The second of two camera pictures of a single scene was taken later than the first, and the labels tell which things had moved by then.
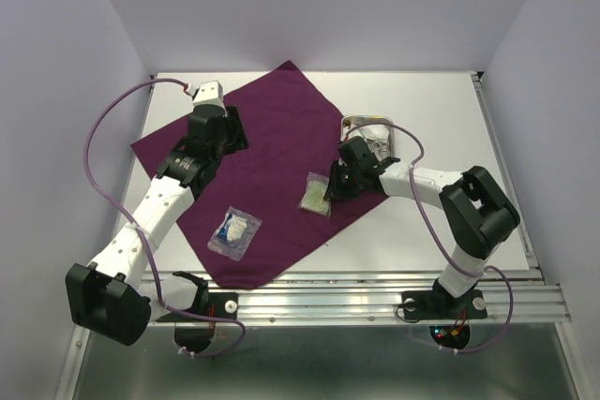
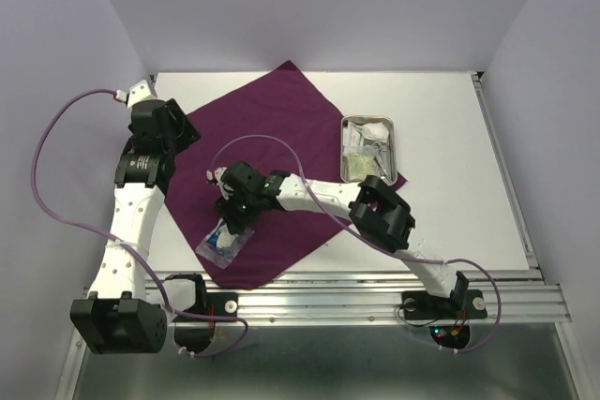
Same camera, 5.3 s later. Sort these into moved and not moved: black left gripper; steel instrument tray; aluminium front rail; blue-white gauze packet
Moved: black left gripper; blue-white gauze packet
Not moved: steel instrument tray; aluminium front rail
